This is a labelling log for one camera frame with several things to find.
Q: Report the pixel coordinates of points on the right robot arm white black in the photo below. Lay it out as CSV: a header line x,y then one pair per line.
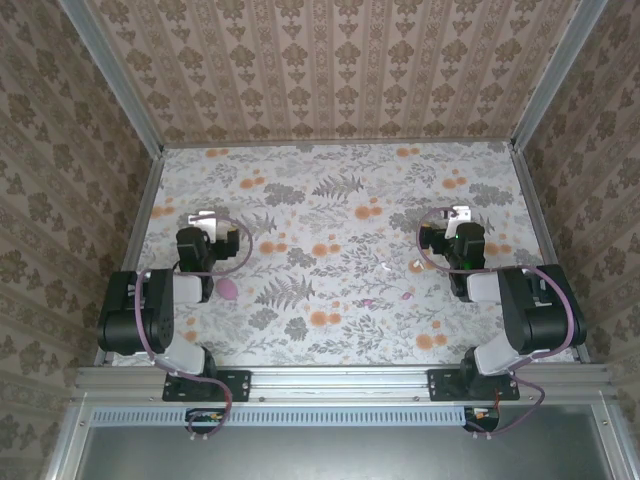
x,y
545,325

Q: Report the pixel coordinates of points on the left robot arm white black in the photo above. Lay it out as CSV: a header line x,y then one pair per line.
x,y
125,320

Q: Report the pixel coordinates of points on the black connector box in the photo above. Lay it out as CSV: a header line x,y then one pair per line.
x,y
205,419
482,419

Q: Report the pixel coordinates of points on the grey metal sheet panel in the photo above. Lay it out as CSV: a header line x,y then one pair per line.
x,y
350,455

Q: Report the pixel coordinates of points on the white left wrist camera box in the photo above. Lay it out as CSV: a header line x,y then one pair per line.
x,y
205,222

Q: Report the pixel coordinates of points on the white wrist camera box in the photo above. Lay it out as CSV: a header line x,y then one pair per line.
x,y
205,222
462,214

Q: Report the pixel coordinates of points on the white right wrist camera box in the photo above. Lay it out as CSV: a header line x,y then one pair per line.
x,y
462,214

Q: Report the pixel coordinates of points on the aluminium table side rail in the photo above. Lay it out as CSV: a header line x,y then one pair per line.
x,y
540,220
145,220

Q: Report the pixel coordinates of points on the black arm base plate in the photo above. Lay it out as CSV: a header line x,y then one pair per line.
x,y
440,385
235,385

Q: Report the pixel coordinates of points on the aluminium frame post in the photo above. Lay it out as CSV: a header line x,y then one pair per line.
x,y
555,80
115,80

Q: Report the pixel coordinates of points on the aluminium mounting rail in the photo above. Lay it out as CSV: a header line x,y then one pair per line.
x,y
340,382

